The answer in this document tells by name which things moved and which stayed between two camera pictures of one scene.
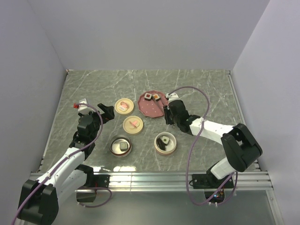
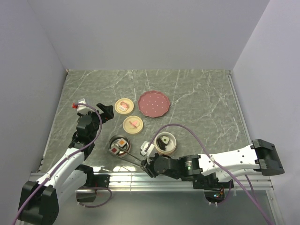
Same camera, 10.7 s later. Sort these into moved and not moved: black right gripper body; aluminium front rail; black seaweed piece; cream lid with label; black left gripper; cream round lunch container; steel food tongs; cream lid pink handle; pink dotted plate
Moved: black right gripper body; steel food tongs
Not moved: pink dotted plate; cream lid with label; cream lid pink handle; black left gripper; aluminium front rail; cream round lunch container; black seaweed piece
